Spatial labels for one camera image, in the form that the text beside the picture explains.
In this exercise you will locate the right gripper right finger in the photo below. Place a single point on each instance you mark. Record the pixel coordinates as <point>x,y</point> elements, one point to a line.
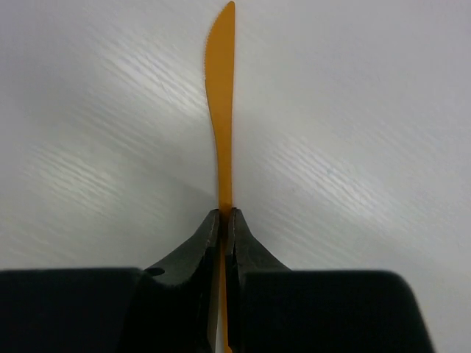
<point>272,308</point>

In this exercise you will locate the yellow plastic knife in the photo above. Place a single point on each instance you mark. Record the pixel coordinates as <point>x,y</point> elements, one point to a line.
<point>219,79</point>

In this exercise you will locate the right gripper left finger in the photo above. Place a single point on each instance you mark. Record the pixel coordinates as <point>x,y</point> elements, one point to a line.
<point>167,307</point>

